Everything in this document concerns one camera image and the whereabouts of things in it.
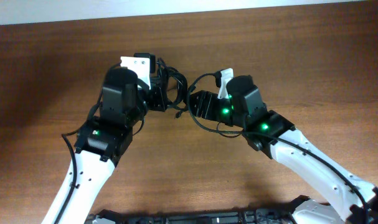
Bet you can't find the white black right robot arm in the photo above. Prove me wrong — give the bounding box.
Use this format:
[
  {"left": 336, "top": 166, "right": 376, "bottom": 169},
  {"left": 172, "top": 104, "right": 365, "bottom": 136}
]
[{"left": 186, "top": 73, "right": 378, "bottom": 223}]

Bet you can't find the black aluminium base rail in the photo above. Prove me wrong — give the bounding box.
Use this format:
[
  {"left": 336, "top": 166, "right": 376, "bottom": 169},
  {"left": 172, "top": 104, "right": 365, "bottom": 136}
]
[{"left": 85, "top": 195, "right": 348, "bottom": 224}]

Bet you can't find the black usb cable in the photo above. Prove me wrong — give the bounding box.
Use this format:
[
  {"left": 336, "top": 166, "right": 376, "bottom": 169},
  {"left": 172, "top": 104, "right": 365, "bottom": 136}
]
[{"left": 154, "top": 57, "right": 192, "bottom": 118}]

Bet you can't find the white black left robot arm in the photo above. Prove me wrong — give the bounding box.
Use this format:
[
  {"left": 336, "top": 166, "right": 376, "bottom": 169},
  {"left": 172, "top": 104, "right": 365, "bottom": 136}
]
[{"left": 43, "top": 66, "right": 169, "bottom": 223}]

